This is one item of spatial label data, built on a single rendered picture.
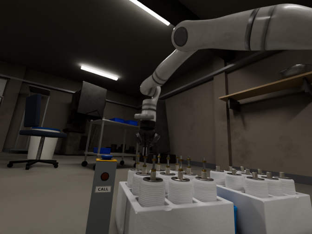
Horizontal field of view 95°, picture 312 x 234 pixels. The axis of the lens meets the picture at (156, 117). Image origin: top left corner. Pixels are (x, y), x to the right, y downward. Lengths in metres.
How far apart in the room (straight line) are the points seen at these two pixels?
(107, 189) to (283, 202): 0.78
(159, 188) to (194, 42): 0.49
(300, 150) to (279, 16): 2.87
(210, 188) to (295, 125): 2.70
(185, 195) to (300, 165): 2.73
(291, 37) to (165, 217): 0.57
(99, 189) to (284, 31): 0.64
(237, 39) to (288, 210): 0.80
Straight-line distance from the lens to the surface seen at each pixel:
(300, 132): 3.22
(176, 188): 0.60
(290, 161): 3.23
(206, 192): 0.66
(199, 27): 0.50
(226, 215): 0.70
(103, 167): 0.55
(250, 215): 0.88
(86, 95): 5.44
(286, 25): 0.44
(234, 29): 0.45
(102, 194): 0.57
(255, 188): 0.88
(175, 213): 0.56
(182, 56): 0.61
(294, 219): 1.04
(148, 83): 0.69
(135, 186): 0.67
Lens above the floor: 0.36
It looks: 13 degrees up
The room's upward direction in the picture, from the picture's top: 4 degrees clockwise
